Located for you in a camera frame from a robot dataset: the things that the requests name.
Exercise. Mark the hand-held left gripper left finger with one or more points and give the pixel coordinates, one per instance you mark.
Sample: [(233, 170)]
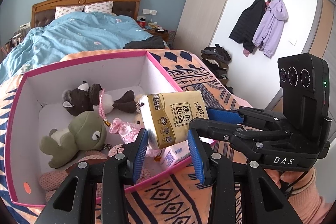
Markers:
[(139, 153)]

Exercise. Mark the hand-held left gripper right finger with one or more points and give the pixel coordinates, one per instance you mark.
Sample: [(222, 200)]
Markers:
[(195, 158)]

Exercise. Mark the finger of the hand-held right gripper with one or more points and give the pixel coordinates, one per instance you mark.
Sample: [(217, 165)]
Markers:
[(223, 116), (215, 129)]

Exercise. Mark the yellow tissue pack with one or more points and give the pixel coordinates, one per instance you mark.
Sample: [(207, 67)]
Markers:
[(170, 119)]

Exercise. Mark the brown plush toy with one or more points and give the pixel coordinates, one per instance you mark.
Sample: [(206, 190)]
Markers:
[(78, 95)]

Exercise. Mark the white box with pink rim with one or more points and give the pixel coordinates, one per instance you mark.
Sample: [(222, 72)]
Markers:
[(78, 74)]

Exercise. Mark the person's right forearm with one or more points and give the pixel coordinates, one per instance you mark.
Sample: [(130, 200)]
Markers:
[(315, 203)]

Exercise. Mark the person's right hand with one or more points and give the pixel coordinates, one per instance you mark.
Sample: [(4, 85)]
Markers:
[(281, 178)]

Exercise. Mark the white tissue pack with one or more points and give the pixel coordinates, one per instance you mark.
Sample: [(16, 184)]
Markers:
[(173, 155)]

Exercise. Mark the pink plastic wrapped packet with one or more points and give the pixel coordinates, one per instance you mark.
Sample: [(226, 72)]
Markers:
[(123, 130)]

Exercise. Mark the orange patterned blanket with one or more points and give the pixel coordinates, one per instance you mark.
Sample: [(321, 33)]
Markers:
[(183, 200)]

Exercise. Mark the pile of dark clothes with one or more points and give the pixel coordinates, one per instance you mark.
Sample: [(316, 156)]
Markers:
[(216, 64)]

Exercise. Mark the green frog plush toy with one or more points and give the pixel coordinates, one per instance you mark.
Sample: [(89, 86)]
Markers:
[(78, 132)]

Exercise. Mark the wooden door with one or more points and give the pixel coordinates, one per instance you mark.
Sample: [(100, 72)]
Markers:
[(328, 29)]

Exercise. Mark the pink knitted plush toy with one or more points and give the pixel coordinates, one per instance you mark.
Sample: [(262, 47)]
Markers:
[(60, 179)]

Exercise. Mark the purple jacket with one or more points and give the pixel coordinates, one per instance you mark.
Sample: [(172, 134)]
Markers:
[(273, 24)]

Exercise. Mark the black jacket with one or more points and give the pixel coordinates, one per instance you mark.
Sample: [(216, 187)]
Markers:
[(246, 24)]

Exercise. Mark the wooden nightstand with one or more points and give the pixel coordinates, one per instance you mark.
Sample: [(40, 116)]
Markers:
[(160, 35)]

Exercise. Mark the dark garment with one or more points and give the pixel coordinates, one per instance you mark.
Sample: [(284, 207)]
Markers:
[(147, 43)]

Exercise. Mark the light wood wardrobe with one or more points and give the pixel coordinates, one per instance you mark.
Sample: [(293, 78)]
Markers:
[(204, 3)]

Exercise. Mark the blue floral duvet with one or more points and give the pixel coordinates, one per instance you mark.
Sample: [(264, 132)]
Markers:
[(78, 35)]

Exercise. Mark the white patterned pillow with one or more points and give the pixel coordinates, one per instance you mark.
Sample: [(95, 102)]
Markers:
[(68, 12), (99, 7)]

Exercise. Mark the row of cosmetic bottles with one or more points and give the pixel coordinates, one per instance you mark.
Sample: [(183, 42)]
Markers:
[(15, 39)]

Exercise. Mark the white light switch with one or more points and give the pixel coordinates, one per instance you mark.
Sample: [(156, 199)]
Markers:
[(293, 42)]

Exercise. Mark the white wall socket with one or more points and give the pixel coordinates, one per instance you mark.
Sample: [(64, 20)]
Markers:
[(149, 12)]

